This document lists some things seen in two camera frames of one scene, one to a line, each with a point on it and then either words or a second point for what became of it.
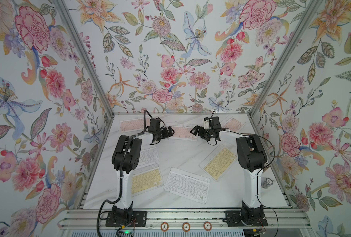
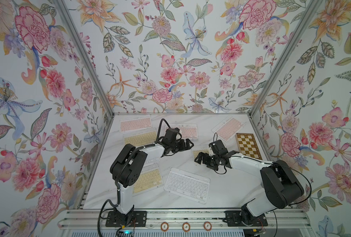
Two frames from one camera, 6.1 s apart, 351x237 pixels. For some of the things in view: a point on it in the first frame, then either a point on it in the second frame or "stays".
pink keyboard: x=136 y=124 stays
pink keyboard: x=184 y=132 stays
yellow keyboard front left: x=146 y=179 stays
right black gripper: x=197 y=128 → x=205 y=161
